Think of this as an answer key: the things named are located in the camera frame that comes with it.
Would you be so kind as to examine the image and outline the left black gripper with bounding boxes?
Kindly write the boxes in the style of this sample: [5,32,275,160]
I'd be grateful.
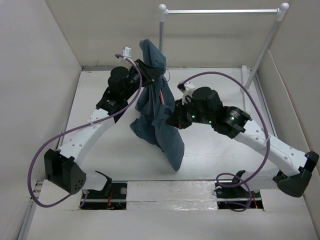
[122,59,163,101]

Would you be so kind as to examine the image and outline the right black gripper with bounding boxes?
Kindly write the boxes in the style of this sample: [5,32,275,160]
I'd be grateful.
[166,97,214,130]

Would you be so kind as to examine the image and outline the pink clothes hanger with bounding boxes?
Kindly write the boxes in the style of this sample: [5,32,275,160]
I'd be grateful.
[159,67,172,106]

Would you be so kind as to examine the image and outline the blue t shirt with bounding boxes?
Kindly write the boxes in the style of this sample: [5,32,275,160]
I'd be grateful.
[130,39,185,171]

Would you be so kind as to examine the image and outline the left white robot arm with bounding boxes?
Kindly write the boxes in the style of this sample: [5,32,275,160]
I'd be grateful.
[44,59,164,199]

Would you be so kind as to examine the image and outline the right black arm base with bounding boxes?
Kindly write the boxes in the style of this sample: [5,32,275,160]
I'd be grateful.
[212,182,264,213]

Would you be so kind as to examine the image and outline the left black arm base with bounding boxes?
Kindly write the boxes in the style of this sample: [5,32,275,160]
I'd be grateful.
[79,171,128,211]

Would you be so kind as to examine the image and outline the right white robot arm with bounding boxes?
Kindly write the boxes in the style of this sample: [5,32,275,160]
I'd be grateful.
[166,83,319,198]

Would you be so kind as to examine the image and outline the white clothes rack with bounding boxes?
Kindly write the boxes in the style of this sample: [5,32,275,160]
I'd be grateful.
[158,2,290,101]

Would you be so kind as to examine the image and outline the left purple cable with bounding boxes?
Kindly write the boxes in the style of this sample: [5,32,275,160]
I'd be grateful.
[26,53,145,209]

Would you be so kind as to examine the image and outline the purple cable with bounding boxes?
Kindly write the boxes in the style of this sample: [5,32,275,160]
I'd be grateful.
[179,71,271,212]
[26,53,145,209]

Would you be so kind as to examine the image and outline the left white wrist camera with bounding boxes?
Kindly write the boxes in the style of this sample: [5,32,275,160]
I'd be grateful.
[118,46,132,68]

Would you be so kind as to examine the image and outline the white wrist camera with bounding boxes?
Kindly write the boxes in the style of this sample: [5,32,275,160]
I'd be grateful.
[177,81,196,105]
[118,46,132,68]

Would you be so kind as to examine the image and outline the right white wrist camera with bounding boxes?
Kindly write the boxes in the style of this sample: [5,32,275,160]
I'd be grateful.
[177,81,196,105]

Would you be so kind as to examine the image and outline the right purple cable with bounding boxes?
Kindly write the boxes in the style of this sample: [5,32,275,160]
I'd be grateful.
[179,71,271,212]

